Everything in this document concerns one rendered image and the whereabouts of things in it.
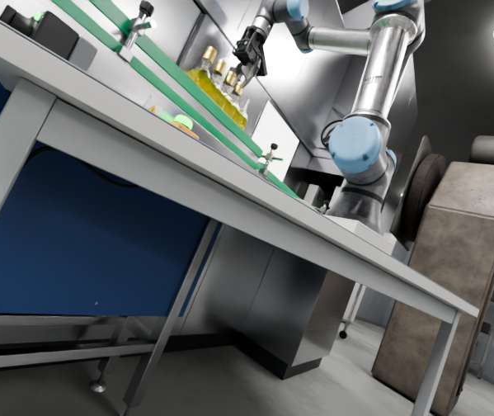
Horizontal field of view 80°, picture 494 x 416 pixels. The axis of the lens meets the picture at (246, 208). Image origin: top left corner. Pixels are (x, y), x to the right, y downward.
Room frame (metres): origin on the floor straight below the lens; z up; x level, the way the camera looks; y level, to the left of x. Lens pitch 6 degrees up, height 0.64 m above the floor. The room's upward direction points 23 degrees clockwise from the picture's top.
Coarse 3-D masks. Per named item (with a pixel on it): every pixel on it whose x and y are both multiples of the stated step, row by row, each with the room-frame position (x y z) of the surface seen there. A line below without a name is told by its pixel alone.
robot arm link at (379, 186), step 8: (392, 152) 0.76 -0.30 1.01; (392, 160) 0.76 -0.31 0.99; (392, 168) 0.77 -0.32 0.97; (384, 176) 0.73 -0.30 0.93; (344, 184) 0.80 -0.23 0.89; (352, 184) 0.77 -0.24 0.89; (360, 184) 0.74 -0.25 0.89; (368, 184) 0.74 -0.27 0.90; (376, 184) 0.75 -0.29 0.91; (384, 184) 0.76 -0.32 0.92; (376, 192) 0.75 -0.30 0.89; (384, 192) 0.77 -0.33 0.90
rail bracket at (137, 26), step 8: (144, 0) 0.56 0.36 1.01; (144, 8) 0.56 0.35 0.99; (152, 8) 0.57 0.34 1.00; (144, 16) 0.57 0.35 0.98; (136, 24) 0.56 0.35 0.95; (144, 24) 0.55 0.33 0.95; (152, 24) 0.54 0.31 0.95; (136, 32) 0.57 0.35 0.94; (128, 40) 0.57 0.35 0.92; (120, 48) 0.56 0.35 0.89; (128, 48) 0.57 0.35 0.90; (120, 56) 0.57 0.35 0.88; (128, 56) 0.57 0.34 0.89; (128, 64) 0.58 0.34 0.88
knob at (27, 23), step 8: (8, 8) 0.40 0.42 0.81; (0, 16) 0.40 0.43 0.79; (8, 16) 0.40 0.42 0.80; (16, 16) 0.40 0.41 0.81; (24, 16) 0.41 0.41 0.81; (8, 24) 0.41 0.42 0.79; (16, 24) 0.40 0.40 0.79; (24, 24) 0.41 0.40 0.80; (32, 24) 0.42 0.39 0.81; (24, 32) 0.41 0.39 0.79
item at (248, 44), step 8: (248, 32) 0.98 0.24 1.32; (256, 32) 0.99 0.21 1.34; (240, 40) 0.99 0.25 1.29; (248, 40) 0.99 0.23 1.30; (256, 40) 1.02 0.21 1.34; (264, 40) 1.01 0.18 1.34; (240, 48) 0.98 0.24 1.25; (248, 48) 0.97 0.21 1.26; (256, 48) 0.99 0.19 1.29; (240, 56) 1.01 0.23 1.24; (248, 56) 0.98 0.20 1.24; (256, 56) 1.00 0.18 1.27
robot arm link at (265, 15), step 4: (264, 0) 0.99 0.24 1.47; (268, 0) 0.98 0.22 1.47; (272, 0) 0.97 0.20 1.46; (260, 4) 1.01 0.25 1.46; (264, 4) 0.98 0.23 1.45; (268, 4) 0.97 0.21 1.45; (272, 4) 0.96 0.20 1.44; (260, 8) 0.99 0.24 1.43; (264, 8) 0.98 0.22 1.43; (268, 8) 0.97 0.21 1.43; (256, 12) 1.00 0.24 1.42; (260, 12) 0.99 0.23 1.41; (264, 12) 0.98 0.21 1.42; (268, 12) 0.98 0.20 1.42; (256, 16) 0.99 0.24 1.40; (260, 16) 0.98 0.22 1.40; (264, 16) 0.98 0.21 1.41; (268, 16) 0.98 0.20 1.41; (272, 16) 0.98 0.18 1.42; (268, 20) 0.99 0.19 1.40; (272, 20) 1.00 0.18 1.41; (272, 24) 1.01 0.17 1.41
